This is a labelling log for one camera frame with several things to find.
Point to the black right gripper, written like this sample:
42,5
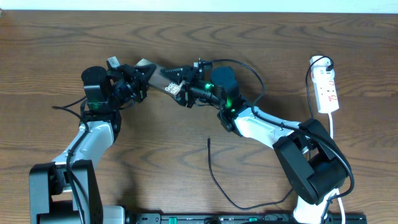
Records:
189,78

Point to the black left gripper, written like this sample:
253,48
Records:
140,83

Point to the Galaxy smartphone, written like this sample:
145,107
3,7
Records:
160,82

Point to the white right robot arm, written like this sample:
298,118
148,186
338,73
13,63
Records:
312,162

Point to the white power strip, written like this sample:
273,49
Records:
323,78

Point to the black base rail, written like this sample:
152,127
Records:
156,218

